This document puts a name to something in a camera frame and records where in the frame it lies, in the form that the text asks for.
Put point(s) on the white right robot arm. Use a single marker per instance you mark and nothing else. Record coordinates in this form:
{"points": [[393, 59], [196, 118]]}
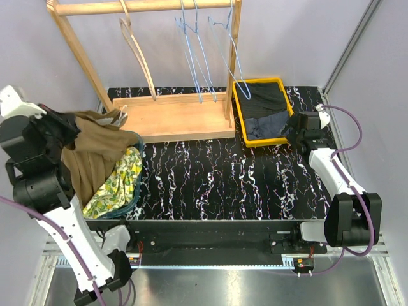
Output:
{"points": [[354, 217]]}

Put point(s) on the tan brown skirt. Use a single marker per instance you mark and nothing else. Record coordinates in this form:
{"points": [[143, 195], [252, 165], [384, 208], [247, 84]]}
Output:
{"points": [[94, 152]]}

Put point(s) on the black marbled mat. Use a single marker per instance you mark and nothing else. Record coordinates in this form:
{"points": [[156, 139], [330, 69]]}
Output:
{"points": [[222, 179]]}

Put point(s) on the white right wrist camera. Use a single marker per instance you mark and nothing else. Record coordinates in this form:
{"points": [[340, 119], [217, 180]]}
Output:
{"points": [[324, 116]]}

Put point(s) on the blue wire hanger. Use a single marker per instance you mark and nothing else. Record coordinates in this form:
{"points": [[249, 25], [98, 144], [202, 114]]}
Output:
{"points": [[231, 27], [204, 69], [189, 52]]}

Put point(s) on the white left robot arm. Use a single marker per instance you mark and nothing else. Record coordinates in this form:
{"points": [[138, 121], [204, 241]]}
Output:
{"points": [[42, 188]]}

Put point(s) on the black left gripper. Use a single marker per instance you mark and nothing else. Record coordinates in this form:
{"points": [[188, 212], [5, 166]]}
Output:
{"points": [[66, 120]]}

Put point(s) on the yellow floral cloth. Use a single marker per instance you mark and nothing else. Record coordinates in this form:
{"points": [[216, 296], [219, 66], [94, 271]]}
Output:
{"points": [[121, 181]]}

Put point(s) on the wooden hanger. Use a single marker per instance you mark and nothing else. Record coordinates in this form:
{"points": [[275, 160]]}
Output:
{"points": [[127, 32]]}

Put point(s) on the black striped garment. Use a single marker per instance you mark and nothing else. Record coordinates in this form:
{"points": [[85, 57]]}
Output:
{"points": [[260, 100]]}

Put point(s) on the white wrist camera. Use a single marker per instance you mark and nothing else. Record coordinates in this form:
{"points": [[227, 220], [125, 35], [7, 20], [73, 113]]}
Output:
{"points": [[324, 116], [13, 103]]}

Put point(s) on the wooden clothes rack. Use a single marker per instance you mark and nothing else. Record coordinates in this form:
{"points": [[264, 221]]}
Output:
{"points": [[170, 118]]}

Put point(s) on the dark blue garment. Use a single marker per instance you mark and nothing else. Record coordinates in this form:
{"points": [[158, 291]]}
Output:
{"points": [[268, 127]]}

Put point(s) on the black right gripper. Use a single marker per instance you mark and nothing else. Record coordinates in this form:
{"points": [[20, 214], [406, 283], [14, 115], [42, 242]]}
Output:
{"points": [[294, 124]]}

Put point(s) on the teal plastic basket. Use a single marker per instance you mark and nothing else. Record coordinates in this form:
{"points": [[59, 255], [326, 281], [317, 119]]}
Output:
{"points": [[137, 191]]}

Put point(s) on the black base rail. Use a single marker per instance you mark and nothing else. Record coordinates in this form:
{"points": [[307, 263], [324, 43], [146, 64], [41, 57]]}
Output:
{"points": [[221, 244]]}

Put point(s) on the yellow plastic tray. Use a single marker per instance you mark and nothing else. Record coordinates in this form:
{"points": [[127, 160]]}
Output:
{"points": [[264, 142]]}

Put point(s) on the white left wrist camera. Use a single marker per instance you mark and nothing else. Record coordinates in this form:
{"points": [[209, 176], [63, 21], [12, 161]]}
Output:
{"points": [[13, 103]]}

